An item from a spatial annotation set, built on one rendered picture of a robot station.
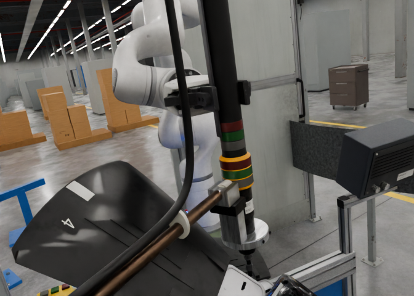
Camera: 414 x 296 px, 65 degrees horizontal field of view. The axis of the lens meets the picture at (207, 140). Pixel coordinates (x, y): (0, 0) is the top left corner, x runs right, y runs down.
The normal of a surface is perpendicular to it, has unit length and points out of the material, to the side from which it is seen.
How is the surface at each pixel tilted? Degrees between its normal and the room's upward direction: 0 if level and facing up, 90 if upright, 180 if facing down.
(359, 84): 90
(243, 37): 90
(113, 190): 39
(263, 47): 90
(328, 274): 90
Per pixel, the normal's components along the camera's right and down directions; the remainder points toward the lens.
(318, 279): 0.38, 0.18
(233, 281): 0.41, -0.58
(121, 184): 0.45, -0.79
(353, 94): -0.82, 0.26
